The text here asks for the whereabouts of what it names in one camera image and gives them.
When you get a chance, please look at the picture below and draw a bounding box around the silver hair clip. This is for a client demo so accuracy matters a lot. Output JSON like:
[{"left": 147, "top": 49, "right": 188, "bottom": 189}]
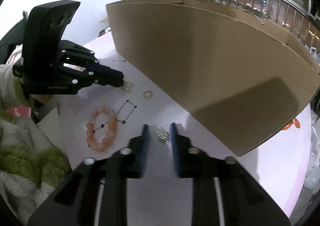
[{"left": 155, "top": 127, "right": 170, "bottom": 143}]

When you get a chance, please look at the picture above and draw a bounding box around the balcony metal railing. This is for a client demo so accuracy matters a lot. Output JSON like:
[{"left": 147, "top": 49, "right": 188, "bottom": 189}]
[{"left": 208, "top": 0, "right": 319, "bottom": 49}]

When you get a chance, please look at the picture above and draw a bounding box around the orange bead bracelet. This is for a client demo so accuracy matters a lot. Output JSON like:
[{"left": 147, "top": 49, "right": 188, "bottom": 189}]
[{"left": 85, "top": 105, "right": 119, "bottom": 152}]

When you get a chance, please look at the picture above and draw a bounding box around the large brown cardboard box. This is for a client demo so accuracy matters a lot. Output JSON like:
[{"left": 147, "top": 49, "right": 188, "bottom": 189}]
[{"left": 106, "top": 0, "right": 319, "bottom": 156}]

